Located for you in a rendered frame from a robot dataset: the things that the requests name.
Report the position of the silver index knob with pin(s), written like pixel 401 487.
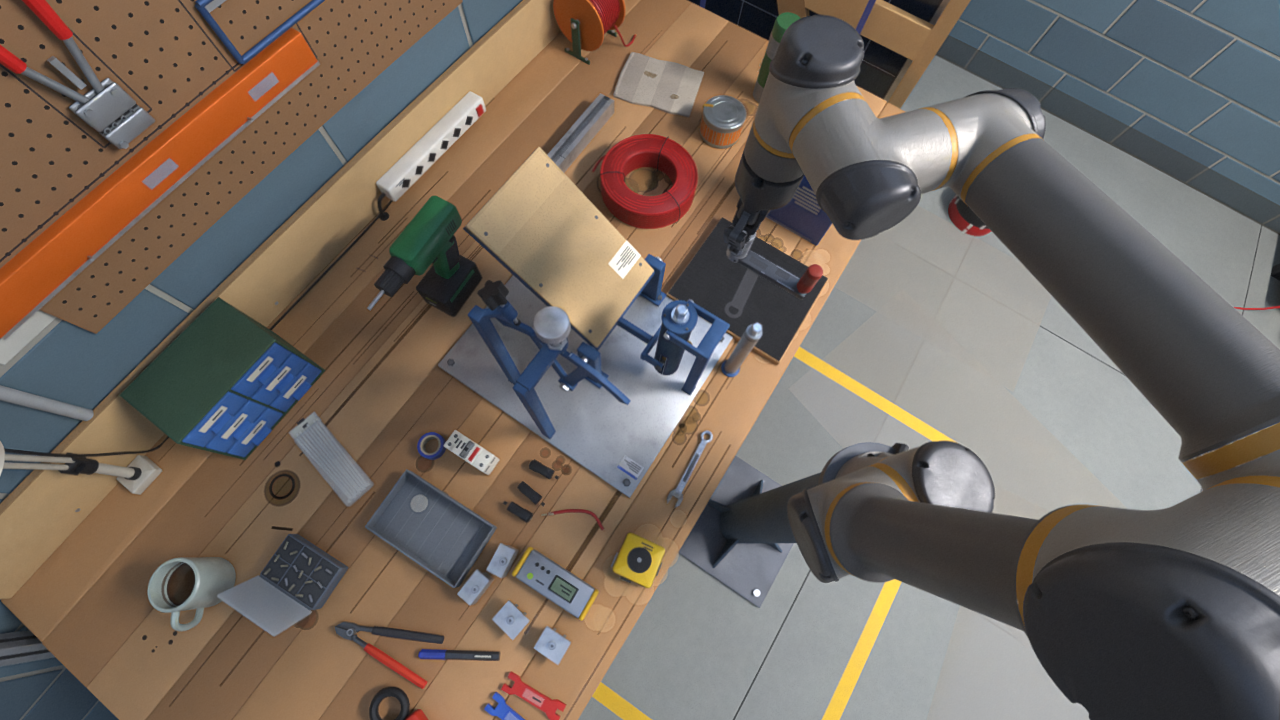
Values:
pixel 551 326

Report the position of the white ribbed block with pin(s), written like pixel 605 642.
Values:
pixel 332 460

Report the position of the blue frame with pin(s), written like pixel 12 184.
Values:
pixel 255 35

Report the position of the grey pipe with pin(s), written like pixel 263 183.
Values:
pixel 45 403

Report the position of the black star knob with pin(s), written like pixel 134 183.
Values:
pixel 493 294

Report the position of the orange spirit level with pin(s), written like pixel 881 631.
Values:
pixel 150 170

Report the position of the grey open screw box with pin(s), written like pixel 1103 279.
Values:
pixel 290 580

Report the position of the blue meter box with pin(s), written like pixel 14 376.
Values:
pixel 805 215

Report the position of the grey stub post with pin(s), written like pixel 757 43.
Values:
pixel 743 348

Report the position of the white pipe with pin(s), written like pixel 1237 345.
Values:
pixel 50 462

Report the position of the brown pegboard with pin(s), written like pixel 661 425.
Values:
pixel 200 205

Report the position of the green cabinet with blue drawers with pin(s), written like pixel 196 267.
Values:
pixel 200 370

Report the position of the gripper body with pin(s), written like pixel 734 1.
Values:
pixel 757 205

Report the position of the small white square block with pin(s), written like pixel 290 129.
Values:
pixel 552 645
pixel 511 620
pixel 501 559
pixel 473 587

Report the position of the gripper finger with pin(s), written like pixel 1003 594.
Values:
pixel 754 245
pixel 735 243

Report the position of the blue flat spanner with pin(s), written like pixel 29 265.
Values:
pixel 500 709

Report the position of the green spray can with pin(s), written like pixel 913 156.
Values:
pixel 772 50

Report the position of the red flat spanner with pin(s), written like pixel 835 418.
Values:
pixel 532 694

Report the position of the blue pen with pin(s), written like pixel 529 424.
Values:
pixel 458 655

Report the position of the silver hex drive bolt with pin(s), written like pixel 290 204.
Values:
pixel 681 317

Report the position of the white circuit breaker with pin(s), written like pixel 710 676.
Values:
pixel 471 452

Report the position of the blue solar mount body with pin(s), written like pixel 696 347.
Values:
pixel 600 430

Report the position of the pale green mug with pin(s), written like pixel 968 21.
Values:
pixel 190 587

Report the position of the silver wrench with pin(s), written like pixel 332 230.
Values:
pixel 690 466

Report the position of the grey yellow tester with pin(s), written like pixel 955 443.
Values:
pixel 555 584

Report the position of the tan tilt frame panel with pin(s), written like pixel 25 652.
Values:
pixel 560 240

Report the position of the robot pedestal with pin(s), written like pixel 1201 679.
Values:
pixel 745 520

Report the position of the wooden shelf unit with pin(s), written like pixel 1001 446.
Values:
pixel 925 50

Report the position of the grey aluminium rail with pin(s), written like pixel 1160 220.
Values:
pixel 580 130

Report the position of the black mat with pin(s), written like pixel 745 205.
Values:
pixel 700 285

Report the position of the grey tray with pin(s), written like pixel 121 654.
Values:
pixel 430 528

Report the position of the small black connector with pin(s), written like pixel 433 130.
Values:
pixel 541 469
pixel 519 512
pixel 529 492

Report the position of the orange tin can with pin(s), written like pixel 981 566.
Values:
pixel 724 125

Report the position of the black tape roll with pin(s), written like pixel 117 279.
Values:
pixel 389 704

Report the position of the blue tape roll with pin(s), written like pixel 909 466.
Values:
pixel 431 446

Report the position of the white power strip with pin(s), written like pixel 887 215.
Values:
pixel 430 148

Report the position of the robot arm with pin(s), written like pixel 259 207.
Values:
pixel 1100 300

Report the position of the yellow button box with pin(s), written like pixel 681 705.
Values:
pixel 638 559

